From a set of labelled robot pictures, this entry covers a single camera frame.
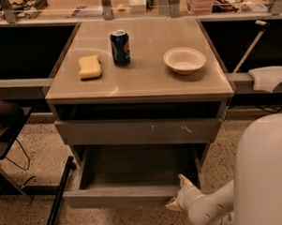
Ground yellow sponge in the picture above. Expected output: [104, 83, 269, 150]
[79, 55, 102, 80]

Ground grey top drawer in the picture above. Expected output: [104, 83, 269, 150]
[55, 118, 221, 145]

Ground grey drawer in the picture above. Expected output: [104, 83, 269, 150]
[55, 118, 221, 145]
[64, 143, 203, 209]

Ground grey drawer cabinet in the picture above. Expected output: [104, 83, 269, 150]
[40, 14, 239, 197]

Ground white bowl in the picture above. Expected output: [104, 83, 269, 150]
[163, 47, 206, 75]

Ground black power strip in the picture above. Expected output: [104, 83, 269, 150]
[22, 0, 48, 11]

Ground dark chair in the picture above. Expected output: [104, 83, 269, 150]
[0, 99, 32, 201]

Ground black floor cable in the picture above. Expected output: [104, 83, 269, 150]
[3, 137, 31, 173]

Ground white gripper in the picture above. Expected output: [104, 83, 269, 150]
[165, 173, 203, 212]

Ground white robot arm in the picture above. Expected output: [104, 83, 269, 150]
[167, 112, 282, 225]

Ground white stick with tip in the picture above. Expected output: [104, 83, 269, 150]
[233, 20, 270, 73]

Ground pink stacked trays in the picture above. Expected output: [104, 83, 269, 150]
[185, 0, 215, 15]

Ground black metal floor bar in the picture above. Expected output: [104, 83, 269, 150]
[46, 156, 76, 225]

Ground blue pepsi can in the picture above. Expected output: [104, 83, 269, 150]
[110, 30, 130, 67]

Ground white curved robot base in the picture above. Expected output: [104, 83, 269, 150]
[248, 66, 282, 93]

